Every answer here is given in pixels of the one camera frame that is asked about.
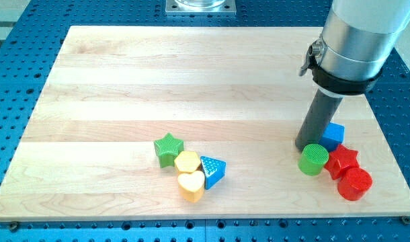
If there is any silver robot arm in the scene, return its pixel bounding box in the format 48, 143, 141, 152
319, 0, 410, 81

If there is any yellow hexagon block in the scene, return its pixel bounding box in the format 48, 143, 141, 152
174, 151, 201, 173

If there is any green star block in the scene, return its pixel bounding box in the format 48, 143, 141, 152
153, 133, 184, 168

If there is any blue triangle block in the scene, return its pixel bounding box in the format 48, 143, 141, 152
200, 156, 227, 190

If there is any yellow heart block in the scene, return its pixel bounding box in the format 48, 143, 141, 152
177, 171, 205, 203

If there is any wooden board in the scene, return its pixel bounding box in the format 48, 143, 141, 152
0, 26, 410, 222

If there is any green cylinder block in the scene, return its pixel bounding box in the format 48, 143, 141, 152
298, 144, 329, 176

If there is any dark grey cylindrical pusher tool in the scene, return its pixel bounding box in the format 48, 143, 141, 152
295, 88, 343, 151

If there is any blue cube block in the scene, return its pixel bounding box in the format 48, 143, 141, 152
319, 122, 345, 152

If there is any red star block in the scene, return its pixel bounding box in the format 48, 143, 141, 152
324, 144, 359, 180

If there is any red cylinder block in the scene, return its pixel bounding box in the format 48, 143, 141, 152
337, 167, 373, 201

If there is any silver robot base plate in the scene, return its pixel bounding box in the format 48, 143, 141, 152
165, 0, 237, 15

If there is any black clamp ring with lever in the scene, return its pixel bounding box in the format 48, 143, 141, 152
298, 37, 383, 96

